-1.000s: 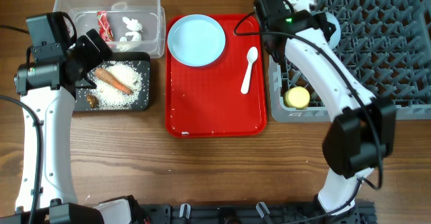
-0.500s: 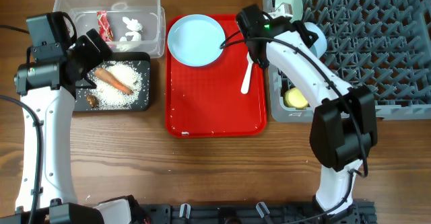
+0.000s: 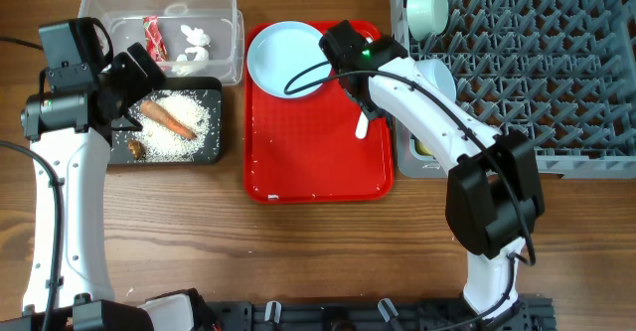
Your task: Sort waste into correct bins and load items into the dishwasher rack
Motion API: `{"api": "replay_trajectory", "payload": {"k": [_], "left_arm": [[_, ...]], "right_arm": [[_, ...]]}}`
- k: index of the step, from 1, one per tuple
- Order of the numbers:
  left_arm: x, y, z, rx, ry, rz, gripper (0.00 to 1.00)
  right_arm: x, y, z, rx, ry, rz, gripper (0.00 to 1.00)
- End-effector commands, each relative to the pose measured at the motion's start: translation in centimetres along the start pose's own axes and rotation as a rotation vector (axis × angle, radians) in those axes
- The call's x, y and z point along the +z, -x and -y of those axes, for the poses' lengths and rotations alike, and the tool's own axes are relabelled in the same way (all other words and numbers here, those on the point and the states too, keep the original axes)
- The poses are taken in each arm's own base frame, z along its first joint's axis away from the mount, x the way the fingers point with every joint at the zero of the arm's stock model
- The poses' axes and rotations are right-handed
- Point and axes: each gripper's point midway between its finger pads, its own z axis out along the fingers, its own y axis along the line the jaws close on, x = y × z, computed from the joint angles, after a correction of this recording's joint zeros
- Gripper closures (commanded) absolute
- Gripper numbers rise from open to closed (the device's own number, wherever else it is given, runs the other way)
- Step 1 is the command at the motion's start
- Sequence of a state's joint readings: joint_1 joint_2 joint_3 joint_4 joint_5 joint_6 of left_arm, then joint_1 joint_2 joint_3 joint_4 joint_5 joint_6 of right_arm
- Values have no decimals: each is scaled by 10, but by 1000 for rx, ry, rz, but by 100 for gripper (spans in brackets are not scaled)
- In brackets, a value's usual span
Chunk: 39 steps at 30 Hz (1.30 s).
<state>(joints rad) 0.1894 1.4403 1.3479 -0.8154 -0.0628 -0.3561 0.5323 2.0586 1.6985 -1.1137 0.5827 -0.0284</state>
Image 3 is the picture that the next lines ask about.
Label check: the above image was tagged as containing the orange carrot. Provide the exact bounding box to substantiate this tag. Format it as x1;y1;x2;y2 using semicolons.
139;100;197;140

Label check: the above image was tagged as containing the brown food scrap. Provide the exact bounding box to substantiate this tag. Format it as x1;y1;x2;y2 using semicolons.
127;139;146;160

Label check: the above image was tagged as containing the white rice pile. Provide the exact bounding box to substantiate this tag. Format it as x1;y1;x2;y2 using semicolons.
118;89;223;164

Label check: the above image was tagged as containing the red snack wrapper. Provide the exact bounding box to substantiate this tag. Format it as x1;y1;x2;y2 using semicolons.
142;16;168;62

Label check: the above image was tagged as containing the white plastic spoon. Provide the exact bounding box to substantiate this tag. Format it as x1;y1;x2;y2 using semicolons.
355;112;370;140

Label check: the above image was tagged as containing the white tissue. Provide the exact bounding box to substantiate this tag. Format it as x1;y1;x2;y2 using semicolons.
171;24;211;77

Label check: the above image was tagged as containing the light blue bowl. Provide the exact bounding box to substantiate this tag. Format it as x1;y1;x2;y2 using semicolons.
415;59;457;101

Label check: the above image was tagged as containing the light blue plate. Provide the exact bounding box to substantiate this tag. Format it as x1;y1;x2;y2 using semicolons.
247;21;331;99

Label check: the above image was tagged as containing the yellow plastic cup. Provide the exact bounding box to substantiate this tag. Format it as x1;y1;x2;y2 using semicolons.
414;140;432;156

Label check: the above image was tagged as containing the green bowl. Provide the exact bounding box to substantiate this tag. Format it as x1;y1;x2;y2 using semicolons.
406;0;449;41

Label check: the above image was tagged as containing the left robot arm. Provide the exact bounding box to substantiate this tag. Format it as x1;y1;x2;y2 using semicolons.
1;17;221;330

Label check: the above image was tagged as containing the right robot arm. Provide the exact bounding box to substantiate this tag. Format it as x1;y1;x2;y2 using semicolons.
319;21;545;321

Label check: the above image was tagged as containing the grey dishwasher rack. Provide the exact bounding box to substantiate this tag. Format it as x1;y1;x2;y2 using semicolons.
390;0;635;179

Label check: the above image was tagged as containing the black plastic tray bin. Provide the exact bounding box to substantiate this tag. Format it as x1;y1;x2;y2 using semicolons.
109;77;223;166

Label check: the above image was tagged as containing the clear plastic bin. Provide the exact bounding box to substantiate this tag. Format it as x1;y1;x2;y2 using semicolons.
79;0;244;85

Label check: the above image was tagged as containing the red serving tray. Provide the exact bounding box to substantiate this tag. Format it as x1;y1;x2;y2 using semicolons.
242;20;395;206

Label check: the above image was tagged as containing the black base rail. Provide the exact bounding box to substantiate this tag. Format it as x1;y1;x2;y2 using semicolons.
208;297;557;331

